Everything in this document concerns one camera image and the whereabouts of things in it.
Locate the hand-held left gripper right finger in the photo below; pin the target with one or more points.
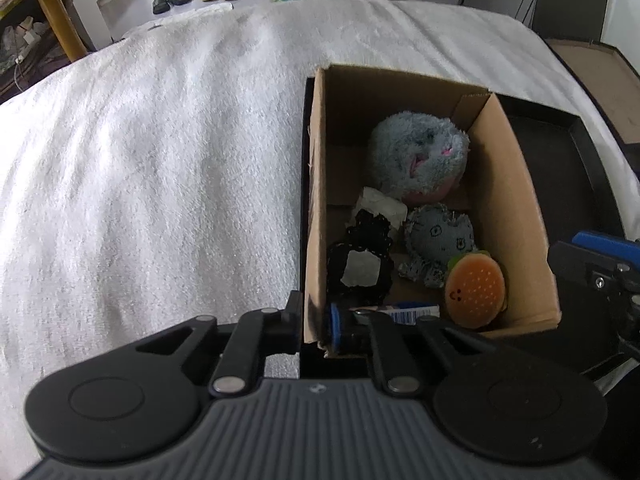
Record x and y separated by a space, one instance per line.
334 327

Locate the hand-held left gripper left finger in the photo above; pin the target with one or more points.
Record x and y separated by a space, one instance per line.
294 322

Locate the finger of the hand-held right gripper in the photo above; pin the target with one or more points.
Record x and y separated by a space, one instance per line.
575 260
610 245

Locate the brown cardboard box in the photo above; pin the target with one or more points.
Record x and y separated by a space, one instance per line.
515 210

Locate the orange burger plush toy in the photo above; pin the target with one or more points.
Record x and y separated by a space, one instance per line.
475 290

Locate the white cloth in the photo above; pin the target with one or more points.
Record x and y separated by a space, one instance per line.
382 205

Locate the grey denim plush toy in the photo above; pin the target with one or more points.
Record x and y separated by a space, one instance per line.
442 235

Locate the black tray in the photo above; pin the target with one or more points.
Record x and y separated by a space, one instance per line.
555 160

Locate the grey fluffy plush toy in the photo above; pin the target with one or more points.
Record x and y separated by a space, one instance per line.
410 155

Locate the white fluffy blanket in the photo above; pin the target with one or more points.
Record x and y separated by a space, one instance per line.
150 160

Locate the grey panel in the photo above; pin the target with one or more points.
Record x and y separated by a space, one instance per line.
570 0

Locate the yellow wooden table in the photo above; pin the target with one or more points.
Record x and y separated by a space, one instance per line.
60 20

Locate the pile of white bags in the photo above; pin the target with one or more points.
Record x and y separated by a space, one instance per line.
20 40

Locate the brown board in black frame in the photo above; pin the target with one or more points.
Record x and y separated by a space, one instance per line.
600 80

